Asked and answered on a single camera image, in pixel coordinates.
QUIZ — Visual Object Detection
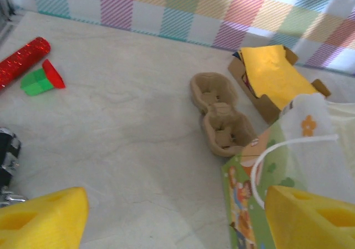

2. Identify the green red paper cone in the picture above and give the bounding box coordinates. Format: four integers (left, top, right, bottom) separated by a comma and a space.
20, 59, 67, 96

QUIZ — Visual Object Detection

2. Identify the black case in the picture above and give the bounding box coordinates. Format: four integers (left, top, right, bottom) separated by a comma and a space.
0, 126, 22, 207

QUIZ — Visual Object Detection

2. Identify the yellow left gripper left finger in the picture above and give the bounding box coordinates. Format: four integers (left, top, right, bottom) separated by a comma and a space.
0, 186, 89, 249

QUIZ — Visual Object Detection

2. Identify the white printed paper bag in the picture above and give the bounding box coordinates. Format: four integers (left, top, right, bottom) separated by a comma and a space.
221, 93, 355, 249

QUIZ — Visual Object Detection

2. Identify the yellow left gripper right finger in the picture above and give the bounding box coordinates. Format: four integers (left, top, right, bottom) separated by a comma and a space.
265, 185, 355, 249

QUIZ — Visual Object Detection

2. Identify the cardboard napkin holder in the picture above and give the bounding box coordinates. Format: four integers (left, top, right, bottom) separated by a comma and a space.
227, 46, 331, 125

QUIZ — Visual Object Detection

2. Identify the red glitter tube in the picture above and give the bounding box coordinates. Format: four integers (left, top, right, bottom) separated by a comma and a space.
0, 37, 52, 93

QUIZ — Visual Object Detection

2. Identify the brown pulp cup carrier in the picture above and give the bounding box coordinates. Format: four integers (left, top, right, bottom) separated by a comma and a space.
190, 72, 258, 157

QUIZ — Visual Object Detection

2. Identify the yellow napkin stack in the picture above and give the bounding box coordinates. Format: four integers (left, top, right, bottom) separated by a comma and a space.
240, 45, 318, 108

